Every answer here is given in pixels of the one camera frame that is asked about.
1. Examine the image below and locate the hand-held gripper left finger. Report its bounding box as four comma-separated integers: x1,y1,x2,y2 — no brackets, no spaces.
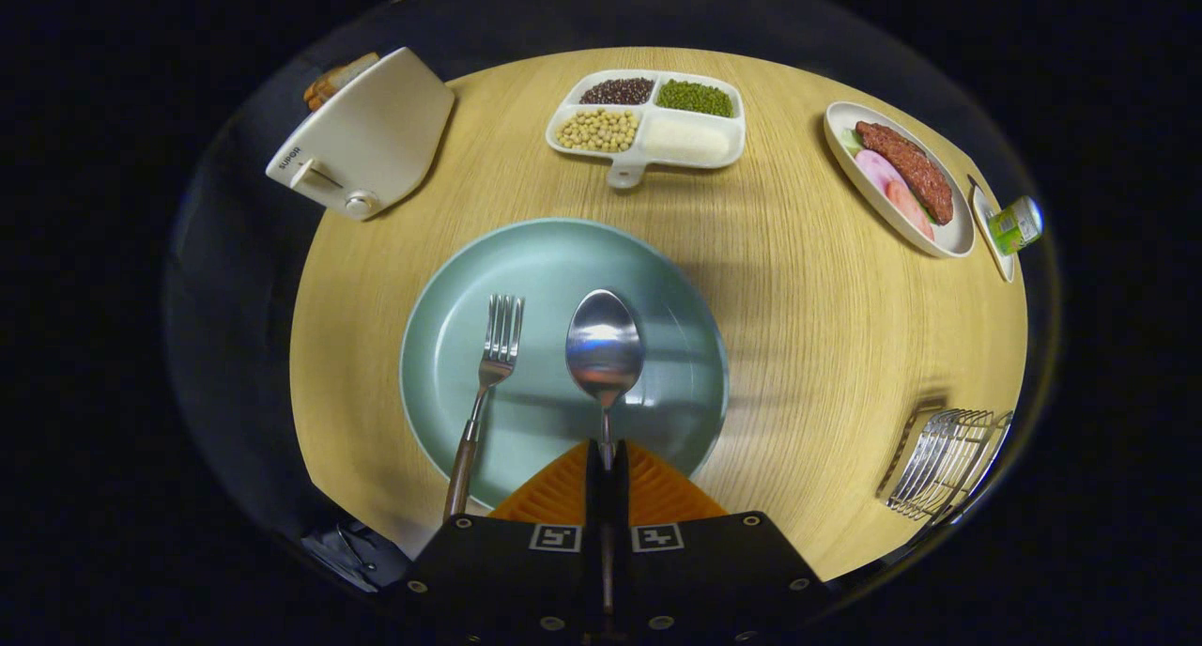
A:
404,439,607,646

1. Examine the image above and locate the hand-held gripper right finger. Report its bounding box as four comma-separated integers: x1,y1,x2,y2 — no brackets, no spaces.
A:
610,439,833,646

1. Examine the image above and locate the metal fork with wooden handle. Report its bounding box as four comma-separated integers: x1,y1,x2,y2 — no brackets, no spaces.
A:
443,294,525,523

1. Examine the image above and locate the metal spoon with wooden handle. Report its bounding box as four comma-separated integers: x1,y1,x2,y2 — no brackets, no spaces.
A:
565,289,646,619

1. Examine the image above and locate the teal round plate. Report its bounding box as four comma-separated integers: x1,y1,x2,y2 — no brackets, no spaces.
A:
400,217,731,511

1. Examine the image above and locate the red ham slice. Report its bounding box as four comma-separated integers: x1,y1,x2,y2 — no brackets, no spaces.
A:
886,178,936,243

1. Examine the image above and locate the white divided tray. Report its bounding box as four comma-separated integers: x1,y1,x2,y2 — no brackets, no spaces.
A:
546,69,747,190

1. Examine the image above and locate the small white saucer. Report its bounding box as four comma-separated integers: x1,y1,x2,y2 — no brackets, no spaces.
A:
967,177,1017,284

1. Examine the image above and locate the white oval plate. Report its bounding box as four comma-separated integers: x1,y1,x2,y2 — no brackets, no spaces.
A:
824,100,976,259

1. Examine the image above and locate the pink round ham slice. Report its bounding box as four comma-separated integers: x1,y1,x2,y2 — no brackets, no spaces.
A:
855,148,907,198

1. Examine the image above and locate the yellow soybeans pile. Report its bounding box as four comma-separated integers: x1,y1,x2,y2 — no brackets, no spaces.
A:
554,108,640,153

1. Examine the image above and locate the brown steak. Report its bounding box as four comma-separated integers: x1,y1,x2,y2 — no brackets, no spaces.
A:
855,120,955,226

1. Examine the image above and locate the white toaster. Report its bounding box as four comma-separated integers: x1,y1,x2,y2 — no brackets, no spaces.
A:
266,47,456,222

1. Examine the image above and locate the green and silver bottle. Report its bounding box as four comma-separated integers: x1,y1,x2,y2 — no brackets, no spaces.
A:
986,195,1044,255

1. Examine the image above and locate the green mung beans pile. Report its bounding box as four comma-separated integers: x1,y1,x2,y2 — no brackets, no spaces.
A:
655,79,735,118

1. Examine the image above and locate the dark red beans pile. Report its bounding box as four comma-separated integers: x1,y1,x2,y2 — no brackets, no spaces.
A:
579,77,655,106

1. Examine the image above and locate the toasted bread slice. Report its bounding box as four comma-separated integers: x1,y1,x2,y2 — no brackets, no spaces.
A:
322,52,381,95
303,71,341,113

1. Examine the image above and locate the metal wire cutlery rack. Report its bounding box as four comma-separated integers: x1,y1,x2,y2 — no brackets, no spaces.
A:
876,402,1016,525

